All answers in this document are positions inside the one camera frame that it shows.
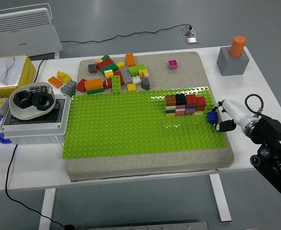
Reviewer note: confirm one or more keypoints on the lime green toy brick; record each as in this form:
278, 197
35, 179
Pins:
136, 69

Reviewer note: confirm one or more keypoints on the long orange toy brick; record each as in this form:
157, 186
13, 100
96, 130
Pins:
94, 84

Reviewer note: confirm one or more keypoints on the white electric heater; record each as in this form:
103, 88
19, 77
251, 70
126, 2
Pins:
23, 36

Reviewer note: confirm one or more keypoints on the white stacked toy brick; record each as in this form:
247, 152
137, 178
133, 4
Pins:
171, 107
181, 110

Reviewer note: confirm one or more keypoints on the closed metal floor socket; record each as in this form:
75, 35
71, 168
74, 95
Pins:
192, 40

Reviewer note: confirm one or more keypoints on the yellow tissue box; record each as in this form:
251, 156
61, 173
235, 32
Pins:
6, 72

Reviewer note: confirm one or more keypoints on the grey cube block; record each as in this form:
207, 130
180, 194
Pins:
232, 64

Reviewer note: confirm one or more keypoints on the red sloped toy brick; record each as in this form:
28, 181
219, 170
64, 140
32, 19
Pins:
81, 85

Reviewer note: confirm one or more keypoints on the pink stacked toy brick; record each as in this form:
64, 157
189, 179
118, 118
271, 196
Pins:
181, 113
191, 110
181, 106

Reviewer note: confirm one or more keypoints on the grey junction box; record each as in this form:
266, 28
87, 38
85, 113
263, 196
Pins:
35, 130

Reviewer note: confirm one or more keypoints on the small dark green brick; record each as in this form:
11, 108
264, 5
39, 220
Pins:
72, 93

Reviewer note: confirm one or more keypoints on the black square toy brick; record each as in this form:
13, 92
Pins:
181, 98

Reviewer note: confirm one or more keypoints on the small dark printed part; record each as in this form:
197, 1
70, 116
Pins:
37, 89

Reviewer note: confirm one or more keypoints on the grey-brown mat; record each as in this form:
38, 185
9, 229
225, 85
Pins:
154, 167

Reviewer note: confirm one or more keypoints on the dark grey toy brick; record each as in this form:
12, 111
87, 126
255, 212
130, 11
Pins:
92, 68

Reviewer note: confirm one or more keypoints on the large black hex nut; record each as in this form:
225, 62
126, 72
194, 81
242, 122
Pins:
17, 100
36, 101

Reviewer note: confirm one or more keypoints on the white bowl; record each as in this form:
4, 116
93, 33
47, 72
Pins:
27, 115

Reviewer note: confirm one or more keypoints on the red square toy brick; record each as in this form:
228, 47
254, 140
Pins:
201, 101
191, 99

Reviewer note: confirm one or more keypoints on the orange cylinder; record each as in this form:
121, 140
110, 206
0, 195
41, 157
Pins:
237, 45

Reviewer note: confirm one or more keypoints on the small green toy brick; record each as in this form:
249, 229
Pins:
105, 57

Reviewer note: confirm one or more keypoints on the yellow square toy brick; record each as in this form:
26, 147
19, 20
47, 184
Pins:
120, 65
131, 88

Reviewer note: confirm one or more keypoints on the magenta square toy brick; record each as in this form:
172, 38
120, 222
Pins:
173, 64

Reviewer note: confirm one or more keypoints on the flat green toy brick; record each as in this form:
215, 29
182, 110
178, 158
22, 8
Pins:
95, 91

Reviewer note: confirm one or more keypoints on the blue stacked toy brick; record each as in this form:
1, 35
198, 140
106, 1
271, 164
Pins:
171, 110
191, 107

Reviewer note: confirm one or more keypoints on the dark grey sloped brick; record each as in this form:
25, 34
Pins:
145, 84

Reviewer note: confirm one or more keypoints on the green studded baseplate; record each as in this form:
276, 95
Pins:
118, 124

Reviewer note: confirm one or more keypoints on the blue square toy brick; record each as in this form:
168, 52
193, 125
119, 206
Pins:
212, 117

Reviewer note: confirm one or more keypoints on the long green toy brick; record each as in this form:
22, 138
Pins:
116, 83

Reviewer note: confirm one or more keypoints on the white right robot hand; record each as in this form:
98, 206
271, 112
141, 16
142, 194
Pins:
237, 112

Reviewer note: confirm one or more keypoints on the long grey toy brick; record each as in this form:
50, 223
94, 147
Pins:
127, 76

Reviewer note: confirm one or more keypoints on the dark green toy brick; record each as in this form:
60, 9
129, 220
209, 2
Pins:
108, 68

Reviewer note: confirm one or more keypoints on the long red toy brick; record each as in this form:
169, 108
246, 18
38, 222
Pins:
105, 63

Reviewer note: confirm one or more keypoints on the open metal floor socket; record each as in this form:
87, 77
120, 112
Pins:
187, 32

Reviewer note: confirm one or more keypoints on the orange stacked toy brick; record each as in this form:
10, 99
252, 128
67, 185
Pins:
201, 109

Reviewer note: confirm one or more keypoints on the white table leg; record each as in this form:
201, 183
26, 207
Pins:
220, 198
47, 208

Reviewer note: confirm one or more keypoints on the yellow and white toy brick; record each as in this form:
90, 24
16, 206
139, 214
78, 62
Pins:
109, 74

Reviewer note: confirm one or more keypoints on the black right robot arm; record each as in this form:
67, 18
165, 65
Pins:
272, 134

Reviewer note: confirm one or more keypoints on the brown square toy brick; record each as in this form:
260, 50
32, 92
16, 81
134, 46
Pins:
171, 99

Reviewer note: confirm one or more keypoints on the yellow stacked toy brick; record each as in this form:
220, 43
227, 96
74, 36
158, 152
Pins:
171, 114

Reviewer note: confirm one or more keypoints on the yellow sloped toy brick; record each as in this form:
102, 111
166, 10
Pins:
63, 76

